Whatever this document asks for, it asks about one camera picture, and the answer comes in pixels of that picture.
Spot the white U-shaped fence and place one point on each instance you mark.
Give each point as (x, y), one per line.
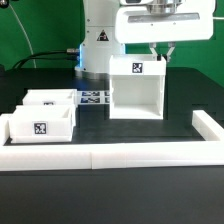
(209, 151)

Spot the marker tag sheet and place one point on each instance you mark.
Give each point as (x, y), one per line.
(93, 97)

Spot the white drawer cabinet box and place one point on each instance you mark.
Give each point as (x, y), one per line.
(137, 86)

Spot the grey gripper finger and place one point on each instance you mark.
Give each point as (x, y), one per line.
(154, 50)

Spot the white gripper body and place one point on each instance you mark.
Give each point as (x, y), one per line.
(156, 21)

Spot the white drawer tray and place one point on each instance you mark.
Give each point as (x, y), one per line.
(51, 97)
(41, 124)

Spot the white rear drawer tray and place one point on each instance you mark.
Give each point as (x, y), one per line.
(51, 97)

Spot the white front drawer tray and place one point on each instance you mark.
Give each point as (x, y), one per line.
(41, 124)

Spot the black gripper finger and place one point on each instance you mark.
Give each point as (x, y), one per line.
(171, 48)

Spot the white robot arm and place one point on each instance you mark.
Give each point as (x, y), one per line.
(112, 24)

